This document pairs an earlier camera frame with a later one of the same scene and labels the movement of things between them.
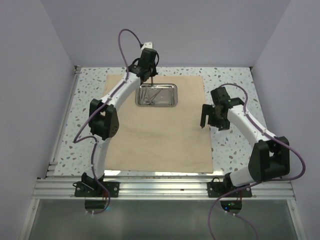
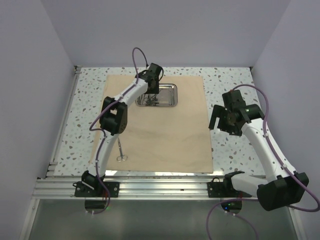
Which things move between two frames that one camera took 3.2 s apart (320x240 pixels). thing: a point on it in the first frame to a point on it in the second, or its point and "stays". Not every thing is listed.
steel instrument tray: [157, 95] stays
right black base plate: [216, 189] stays
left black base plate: [92, 189] stays
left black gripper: [154, 72] to [155, 90]
